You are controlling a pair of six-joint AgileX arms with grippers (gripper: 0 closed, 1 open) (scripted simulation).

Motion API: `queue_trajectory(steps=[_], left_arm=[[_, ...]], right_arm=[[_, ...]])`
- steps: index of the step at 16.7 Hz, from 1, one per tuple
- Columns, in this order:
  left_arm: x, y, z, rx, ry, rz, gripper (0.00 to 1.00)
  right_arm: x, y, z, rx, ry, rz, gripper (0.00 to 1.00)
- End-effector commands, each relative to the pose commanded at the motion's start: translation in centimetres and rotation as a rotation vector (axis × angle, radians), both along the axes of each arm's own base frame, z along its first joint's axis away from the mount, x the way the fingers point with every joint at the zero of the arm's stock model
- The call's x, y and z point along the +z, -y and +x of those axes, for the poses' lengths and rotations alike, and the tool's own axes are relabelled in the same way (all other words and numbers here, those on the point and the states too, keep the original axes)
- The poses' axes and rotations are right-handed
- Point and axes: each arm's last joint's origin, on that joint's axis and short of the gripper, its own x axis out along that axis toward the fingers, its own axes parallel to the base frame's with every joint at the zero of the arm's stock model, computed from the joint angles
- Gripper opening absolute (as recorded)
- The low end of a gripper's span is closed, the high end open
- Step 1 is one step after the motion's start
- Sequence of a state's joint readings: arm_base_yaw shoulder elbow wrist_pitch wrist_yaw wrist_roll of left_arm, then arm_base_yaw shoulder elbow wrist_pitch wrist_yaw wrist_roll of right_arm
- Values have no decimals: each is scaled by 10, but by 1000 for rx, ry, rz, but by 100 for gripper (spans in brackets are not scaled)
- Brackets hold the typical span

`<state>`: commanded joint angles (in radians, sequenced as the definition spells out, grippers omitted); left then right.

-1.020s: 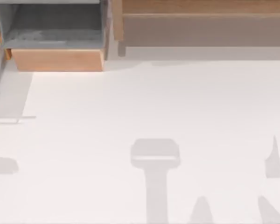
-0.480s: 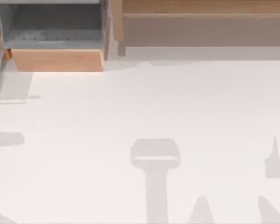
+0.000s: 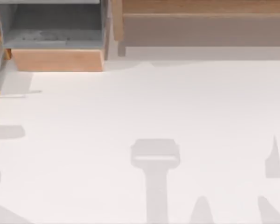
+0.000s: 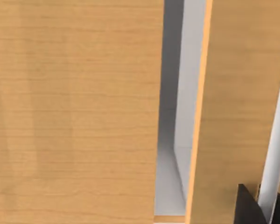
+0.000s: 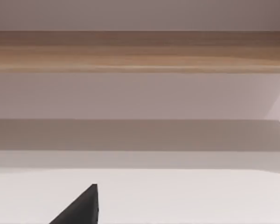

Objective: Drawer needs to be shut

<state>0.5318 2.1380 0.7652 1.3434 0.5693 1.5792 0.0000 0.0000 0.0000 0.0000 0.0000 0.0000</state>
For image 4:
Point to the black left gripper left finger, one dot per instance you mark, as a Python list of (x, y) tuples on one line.
[(246, 210)]

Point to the plain wooden cupboard door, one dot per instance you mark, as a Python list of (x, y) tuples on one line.
[(74, 112)]

